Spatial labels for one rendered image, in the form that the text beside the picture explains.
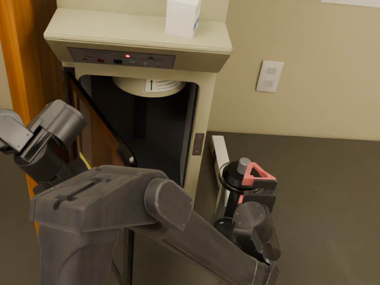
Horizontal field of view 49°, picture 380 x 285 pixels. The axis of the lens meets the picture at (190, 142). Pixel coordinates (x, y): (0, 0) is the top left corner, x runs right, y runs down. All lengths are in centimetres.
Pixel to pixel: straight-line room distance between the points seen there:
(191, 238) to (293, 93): 102
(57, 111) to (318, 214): 85
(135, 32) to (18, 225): 64
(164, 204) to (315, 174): 103
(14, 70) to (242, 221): 49
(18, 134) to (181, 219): 31
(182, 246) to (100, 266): 15
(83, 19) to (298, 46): 80
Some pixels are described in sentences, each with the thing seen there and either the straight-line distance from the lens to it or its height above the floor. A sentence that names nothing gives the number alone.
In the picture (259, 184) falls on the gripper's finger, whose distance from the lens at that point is 84.
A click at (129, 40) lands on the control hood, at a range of 73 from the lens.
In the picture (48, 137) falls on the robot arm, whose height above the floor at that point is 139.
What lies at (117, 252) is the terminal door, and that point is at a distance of 90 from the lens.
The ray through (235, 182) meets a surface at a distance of 95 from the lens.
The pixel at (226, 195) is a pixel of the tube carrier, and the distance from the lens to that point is 98.
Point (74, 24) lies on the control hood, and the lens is 77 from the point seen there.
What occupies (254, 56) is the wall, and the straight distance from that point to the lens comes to 138.
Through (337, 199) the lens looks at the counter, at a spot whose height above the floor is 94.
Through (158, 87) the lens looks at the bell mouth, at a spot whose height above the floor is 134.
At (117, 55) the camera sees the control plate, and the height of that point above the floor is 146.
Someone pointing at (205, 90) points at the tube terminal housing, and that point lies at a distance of 91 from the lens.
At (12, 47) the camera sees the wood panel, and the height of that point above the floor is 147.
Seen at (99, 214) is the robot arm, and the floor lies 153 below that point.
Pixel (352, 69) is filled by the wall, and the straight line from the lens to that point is 151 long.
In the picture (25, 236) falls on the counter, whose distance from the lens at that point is 115.
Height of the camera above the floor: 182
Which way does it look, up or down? 39 degrees down
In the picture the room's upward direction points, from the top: 8 degrees clockwise
